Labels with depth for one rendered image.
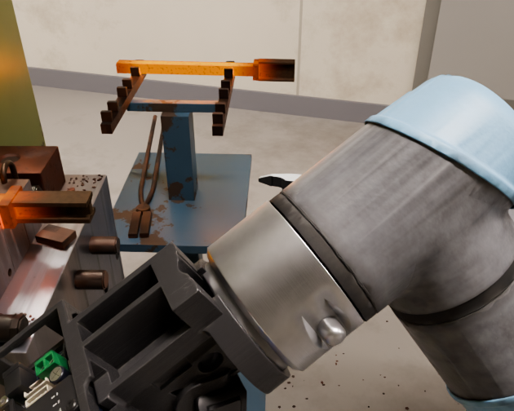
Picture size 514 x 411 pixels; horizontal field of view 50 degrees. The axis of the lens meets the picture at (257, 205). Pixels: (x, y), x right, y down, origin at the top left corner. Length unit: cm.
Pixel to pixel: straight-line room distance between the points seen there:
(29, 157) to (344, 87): 254
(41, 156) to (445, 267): 72
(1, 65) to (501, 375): 96
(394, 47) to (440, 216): 292
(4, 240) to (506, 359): 59
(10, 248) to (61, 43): 313
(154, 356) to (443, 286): 13
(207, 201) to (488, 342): 104
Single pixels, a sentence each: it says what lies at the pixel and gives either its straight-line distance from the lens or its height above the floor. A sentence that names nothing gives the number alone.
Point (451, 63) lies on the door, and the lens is 313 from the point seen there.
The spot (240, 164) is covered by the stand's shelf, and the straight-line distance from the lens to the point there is 143.
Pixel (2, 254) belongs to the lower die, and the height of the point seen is 96.
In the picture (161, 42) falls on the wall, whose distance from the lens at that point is 349.
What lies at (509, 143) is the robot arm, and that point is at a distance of 26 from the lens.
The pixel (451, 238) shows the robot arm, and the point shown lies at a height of 123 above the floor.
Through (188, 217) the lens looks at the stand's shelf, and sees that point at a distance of 124.
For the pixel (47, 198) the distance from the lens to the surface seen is 72.
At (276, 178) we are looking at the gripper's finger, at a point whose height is 100.
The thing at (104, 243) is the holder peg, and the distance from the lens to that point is 85.
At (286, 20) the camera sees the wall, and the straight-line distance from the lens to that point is 320.
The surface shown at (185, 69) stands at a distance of 130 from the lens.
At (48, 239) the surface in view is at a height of 93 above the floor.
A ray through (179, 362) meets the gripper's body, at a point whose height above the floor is 118.
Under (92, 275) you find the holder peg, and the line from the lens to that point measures 79.
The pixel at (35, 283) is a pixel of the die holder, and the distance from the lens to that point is 75.
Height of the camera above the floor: 138
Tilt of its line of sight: 34 degrees down
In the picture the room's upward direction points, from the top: straight up
